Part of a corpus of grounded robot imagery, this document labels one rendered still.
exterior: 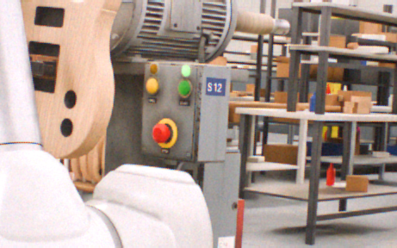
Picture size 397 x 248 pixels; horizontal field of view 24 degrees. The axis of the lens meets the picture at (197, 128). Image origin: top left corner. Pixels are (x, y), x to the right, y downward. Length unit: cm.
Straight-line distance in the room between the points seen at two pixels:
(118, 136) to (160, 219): 114
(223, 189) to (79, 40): 55
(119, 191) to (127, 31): 94
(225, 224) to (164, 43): 45
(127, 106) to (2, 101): 117
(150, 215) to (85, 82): 74
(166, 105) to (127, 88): 33
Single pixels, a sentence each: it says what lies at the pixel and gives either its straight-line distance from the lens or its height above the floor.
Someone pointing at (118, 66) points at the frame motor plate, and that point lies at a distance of 214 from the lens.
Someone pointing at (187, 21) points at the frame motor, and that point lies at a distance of 213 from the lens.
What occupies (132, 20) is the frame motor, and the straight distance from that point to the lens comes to 203.
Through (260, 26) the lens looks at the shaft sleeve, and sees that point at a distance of 252.
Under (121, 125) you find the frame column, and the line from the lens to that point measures 224.
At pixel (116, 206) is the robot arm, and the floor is 93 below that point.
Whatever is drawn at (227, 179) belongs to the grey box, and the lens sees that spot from 218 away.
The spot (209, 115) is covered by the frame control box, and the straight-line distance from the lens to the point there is 187.
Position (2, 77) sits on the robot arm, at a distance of 109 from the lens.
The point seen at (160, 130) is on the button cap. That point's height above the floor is 98.
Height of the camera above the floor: 109
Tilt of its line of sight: 3 degrees down
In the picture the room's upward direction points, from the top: 3 degrees clockwise
